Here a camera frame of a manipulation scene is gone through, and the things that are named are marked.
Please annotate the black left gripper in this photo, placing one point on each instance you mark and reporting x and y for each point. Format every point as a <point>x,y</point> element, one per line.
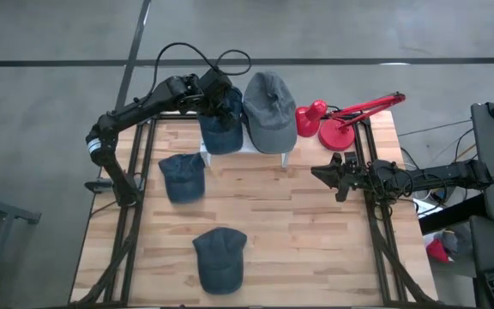
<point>217,86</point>

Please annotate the blue denim baseball cap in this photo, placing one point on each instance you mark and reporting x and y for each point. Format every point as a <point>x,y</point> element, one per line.
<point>221,141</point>
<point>221,266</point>
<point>182,180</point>

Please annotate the white paper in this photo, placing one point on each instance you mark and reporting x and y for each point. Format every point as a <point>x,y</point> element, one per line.
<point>427,209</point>

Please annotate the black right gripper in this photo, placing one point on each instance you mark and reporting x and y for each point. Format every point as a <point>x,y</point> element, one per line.
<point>356,178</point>

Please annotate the black cart bar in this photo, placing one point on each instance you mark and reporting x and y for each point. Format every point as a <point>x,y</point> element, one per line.
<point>453,214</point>

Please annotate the red cloth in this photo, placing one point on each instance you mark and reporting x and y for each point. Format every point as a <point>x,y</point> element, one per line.
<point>437,251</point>

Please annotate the red desk lamp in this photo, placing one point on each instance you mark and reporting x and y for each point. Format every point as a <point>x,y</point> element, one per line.
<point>336,137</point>

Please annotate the grey baseball cap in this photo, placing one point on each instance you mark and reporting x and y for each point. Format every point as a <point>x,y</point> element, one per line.
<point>270,120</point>

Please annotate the black power box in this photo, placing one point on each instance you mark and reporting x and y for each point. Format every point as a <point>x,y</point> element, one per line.
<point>444,196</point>

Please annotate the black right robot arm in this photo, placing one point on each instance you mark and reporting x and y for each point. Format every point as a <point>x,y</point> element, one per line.
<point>444,178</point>

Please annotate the grey cloth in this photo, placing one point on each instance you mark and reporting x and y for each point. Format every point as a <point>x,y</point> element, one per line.
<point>459,242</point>

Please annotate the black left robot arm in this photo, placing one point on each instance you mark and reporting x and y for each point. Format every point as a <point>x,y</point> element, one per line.
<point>144,105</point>

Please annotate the white perforated metal shelf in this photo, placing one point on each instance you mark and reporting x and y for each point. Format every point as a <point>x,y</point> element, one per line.
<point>247,148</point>

